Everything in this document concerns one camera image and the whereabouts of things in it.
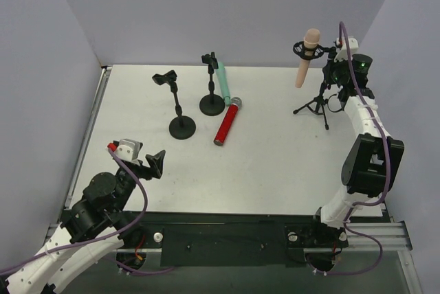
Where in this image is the black round-base clip stand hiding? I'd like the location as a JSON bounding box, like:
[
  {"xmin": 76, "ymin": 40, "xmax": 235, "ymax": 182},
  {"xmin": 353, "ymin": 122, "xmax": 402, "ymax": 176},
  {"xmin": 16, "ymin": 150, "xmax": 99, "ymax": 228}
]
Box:
[{"xmin": 152, "ymin": 70, "xmax": 196, "ymax": 140}]

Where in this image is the pink microphone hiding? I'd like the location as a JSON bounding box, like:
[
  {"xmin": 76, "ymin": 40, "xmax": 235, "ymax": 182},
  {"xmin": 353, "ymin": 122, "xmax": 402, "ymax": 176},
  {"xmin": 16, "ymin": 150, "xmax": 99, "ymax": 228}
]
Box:
[{"xmin": 295, "ymin": 28, "xmax": 320, "ymax": 88}]

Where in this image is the red glitter microphone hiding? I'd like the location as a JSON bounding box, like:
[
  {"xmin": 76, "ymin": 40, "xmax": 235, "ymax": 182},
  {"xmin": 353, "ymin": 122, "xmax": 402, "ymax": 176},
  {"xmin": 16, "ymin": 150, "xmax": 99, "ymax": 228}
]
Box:
[{"xmin": 214, "ymin": 97, "xmax": 242, "ymax": 146}]

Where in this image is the mint green microphone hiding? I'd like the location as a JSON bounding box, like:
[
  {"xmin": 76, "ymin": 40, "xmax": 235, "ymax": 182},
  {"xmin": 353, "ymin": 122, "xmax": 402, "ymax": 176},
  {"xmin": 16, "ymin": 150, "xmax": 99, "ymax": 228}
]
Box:
[{"xmin": 215, "ymin": 60, "xmax": 231, "ymax": 106}]

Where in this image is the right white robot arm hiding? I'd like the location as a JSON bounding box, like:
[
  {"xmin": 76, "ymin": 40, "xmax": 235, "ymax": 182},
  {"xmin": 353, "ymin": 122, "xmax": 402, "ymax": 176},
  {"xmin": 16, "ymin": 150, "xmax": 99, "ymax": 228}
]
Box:
[{"xmin": 319, "ymin": 54, "xmax": 404, "ymax": 229}]

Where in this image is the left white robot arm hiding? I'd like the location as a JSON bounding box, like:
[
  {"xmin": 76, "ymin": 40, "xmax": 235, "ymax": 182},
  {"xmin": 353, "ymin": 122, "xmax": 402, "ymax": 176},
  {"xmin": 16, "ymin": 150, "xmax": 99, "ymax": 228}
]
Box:
[{"xmin": 1, "ymin": 139, "xmax": 166, "ymax": 293}]

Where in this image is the black round-base rear stand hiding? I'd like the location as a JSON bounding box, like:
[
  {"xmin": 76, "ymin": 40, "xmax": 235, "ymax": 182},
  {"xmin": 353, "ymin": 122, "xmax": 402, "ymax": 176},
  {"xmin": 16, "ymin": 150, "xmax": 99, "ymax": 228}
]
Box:
[{"xmin": 199, "ymin": 52, "xmax": 225, "ymax": 116}]

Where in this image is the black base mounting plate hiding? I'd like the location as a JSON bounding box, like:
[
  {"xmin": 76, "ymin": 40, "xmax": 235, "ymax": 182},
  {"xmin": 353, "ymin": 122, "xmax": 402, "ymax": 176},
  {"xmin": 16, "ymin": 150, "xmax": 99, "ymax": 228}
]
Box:
[{"xmin": 122, "ymin": 212, "xmax": 348, "ymax": 267}]

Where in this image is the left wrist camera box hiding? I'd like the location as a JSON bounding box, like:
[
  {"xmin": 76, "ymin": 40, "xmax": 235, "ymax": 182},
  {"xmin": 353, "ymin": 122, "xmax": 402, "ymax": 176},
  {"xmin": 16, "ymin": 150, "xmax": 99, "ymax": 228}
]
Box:
[{"xmin": 107, "ymin": 139, "xmax": 143, "ymax": 163}]

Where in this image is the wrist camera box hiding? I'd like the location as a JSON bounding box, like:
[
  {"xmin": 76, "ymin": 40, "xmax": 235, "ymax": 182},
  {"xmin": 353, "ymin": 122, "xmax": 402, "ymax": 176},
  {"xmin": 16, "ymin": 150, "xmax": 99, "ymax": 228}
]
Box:
[
  {"xmin": 107, "ymin": 139, "xmax": 143, "ymax": 163},
  {"xmin": 333, "ymin": 36, "xmax": 359, "ymax": 63}
]

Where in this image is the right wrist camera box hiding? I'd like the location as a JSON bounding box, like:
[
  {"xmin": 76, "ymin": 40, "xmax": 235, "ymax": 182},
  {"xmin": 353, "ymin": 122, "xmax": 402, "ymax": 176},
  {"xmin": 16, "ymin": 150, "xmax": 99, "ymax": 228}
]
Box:
[{"xmin": 333, "ymin": 36, "xmax": 359, "ymax": 63}]

